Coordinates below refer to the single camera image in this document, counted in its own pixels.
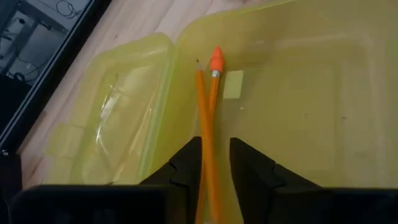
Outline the plain orange pencil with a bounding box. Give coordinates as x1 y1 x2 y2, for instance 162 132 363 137
194 58 223 224

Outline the black coiled cable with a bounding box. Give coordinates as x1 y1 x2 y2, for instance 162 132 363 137
46 0 83 20

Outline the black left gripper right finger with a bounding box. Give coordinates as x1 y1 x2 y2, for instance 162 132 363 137
229 137 325 224

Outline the black aluminium table frame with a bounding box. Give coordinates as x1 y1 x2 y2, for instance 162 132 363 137
0 0 113 200

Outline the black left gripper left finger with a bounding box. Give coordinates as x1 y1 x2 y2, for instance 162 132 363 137
139 136 203 224

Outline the yellow translucent pencil case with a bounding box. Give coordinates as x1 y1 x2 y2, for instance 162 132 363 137
43 0 398 224

